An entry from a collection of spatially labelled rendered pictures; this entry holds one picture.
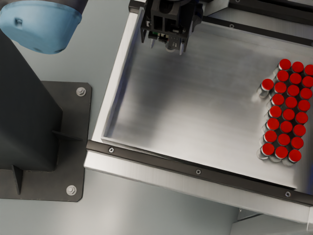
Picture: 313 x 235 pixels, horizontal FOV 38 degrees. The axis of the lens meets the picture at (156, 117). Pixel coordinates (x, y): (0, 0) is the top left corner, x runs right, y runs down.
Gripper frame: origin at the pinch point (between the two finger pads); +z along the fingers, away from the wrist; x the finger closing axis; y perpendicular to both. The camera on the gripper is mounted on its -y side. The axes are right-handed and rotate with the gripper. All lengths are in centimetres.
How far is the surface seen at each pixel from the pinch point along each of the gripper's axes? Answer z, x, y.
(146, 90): 5.1, -2.4, 10.0
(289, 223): 17.1, 30.2, 26.0
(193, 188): 5.3, 10.2, 25.4
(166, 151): 5.1, 4.1, 20.3
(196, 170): 3.7, 9.8, 22.6
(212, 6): 3.2, 5.8, -8.6
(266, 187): 3.3, 21.9, 22.5
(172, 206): 93, 8, 22
